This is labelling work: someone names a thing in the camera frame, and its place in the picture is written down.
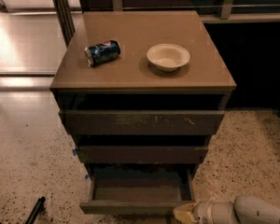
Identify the white paper bowl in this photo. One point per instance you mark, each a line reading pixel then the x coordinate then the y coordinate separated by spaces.
pixel 168 57

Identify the drawer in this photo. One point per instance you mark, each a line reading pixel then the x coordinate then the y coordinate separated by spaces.
pixel 141 155
pixel 143 122
pixel 139 191

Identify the black rod on floor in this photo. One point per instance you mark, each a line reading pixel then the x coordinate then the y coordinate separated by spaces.
pixel 38 208

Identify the brown drawer cabinet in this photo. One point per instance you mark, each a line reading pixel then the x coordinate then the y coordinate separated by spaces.
pixel 132 82

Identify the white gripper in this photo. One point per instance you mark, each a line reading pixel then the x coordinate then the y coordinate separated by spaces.
pixel 202 213

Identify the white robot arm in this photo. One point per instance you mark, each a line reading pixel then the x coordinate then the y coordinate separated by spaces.
pixel 245 209

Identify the blue soda can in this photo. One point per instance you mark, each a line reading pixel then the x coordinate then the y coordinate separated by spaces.
pixel 102 53

